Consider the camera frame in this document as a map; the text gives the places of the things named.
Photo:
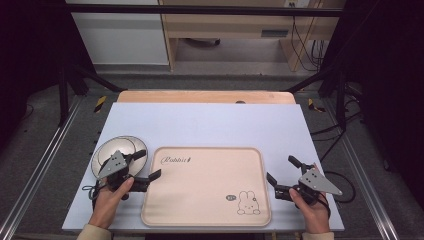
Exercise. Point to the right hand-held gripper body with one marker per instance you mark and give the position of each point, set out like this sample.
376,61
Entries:
316,183

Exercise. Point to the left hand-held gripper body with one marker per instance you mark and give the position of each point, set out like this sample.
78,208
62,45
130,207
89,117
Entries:
113,165

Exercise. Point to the round silver plate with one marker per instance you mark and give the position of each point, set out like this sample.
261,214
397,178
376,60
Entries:
123,145

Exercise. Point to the person's right hand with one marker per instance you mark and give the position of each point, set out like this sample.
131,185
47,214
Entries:
311,213

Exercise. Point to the person's left hand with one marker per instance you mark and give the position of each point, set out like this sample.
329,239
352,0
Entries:
108,201

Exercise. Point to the beige tray with rabbit print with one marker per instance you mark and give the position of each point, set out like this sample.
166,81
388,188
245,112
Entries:
206,186

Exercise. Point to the white table board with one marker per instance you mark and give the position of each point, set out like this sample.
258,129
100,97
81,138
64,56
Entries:
206,123

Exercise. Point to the wooden table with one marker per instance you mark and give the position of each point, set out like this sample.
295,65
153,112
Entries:
186,96

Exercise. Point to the white cabinet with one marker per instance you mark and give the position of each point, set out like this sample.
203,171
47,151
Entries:
123,36

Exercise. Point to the black curtain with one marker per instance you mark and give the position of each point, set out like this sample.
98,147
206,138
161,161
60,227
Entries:
30,60
390,83

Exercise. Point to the light wooden desk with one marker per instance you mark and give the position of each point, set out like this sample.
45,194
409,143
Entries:
226,25

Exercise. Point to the aluminium floor rail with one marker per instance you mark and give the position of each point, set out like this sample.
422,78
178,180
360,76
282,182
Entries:
366,176
43,156

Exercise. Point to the black frame strut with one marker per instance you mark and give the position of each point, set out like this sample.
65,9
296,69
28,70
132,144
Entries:
63,93
340,100

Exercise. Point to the black horizontal frame bar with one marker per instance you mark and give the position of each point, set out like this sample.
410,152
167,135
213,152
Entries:
200,10

